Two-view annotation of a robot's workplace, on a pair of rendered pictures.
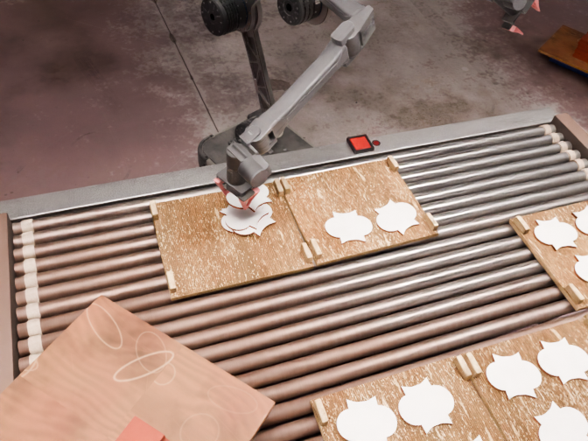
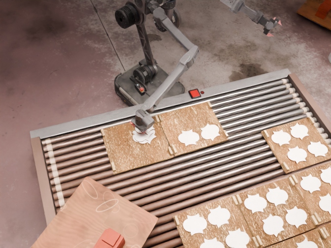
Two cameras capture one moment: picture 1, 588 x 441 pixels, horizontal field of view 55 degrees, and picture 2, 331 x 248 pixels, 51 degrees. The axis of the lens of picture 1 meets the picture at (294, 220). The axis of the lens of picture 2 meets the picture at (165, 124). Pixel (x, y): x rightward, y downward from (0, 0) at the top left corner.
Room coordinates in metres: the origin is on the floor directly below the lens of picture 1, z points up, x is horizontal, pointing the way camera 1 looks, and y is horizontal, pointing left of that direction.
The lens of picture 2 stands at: (-0.14, 0.06, 2.97)
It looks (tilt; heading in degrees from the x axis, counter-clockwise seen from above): 56 degrees down; 358
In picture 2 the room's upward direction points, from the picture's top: 9 degrees clockwise
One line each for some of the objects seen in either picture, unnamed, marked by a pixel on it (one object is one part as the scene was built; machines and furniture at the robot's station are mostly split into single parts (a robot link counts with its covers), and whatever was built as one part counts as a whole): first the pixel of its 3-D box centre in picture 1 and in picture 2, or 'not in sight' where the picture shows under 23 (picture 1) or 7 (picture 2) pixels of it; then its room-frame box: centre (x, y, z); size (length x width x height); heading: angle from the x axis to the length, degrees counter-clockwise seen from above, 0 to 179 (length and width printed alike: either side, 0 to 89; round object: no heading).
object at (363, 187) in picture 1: (355, 207); (192, 127); (1.22, -0.19, 0.93); 0.41 x 0.35 x 0.02; 116
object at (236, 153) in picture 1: (238, 158); (140, 115); (1.07, 0.17, 1.21); 0.07 x 0.06 x 0.07; 47
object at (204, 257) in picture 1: (229, 235); (136, 143); (1.03, 0.18, 0.93); 0.41 x 0.35 x 0.02; 115
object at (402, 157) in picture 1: (321, 172); (177, 108); (1.39, -0.07, 0.90); 1.95 x 0.05 x 0.05; 116
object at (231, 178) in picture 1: (236, 173); (139, 120); (1.08, 0.17, 1.15); 0.10 x 0.07 x 0.07; 55
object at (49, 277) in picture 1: (344, 215); (187, 131); (1.21, -0.16, 0.90); 1.95 x 0.05 x 0.05; 116
